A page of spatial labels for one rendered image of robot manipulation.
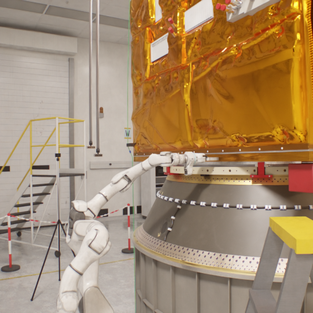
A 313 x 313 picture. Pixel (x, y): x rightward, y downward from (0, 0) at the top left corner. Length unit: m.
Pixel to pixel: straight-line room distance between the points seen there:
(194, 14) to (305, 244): 1.83
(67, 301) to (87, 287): 0.25
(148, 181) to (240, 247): 7.99
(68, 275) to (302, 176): 1.18
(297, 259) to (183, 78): 1.66
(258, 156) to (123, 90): 8.80
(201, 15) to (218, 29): 0.24
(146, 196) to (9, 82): 4.82
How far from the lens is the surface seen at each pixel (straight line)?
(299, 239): 1.12
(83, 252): 1.61
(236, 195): 2.08
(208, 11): 2.40
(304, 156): 1.71
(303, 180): 1.77
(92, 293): 1.85
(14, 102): 9.48
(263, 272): 1.52
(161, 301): 2.37
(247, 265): 1.93
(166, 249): 2.21
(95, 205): 2.07
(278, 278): 1.89
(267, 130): 1.81
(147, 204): 10.03
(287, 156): 1.78
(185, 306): 2.19
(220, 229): 2.04
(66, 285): 1.64
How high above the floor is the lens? 1.77
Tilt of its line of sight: 1 degrees up
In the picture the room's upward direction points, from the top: 1 degrees counter-clockwise
